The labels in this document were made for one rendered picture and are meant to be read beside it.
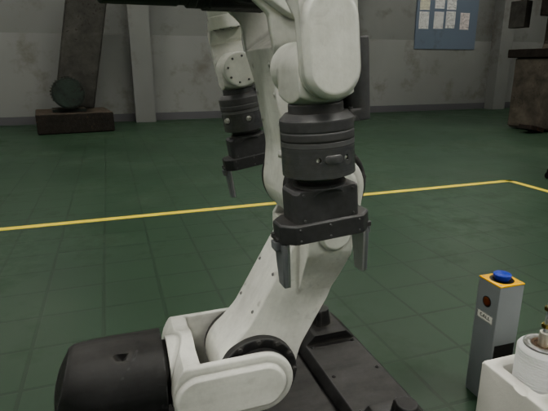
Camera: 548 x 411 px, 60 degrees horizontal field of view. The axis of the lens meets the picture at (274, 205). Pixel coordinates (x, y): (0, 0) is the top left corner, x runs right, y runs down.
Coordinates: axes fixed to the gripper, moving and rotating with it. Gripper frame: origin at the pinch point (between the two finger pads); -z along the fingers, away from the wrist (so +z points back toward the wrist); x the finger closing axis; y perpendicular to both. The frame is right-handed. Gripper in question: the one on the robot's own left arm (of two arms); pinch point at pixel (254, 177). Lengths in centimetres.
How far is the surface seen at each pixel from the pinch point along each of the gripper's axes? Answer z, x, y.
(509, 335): -47, 49, -20
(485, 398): -53, 35, -28
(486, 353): -51, 44, -18
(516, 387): -46, 37, -35
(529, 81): -75, 482, 403
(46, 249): -45, -72, 129
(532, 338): -39, 45, -31
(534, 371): -43, 41, -36
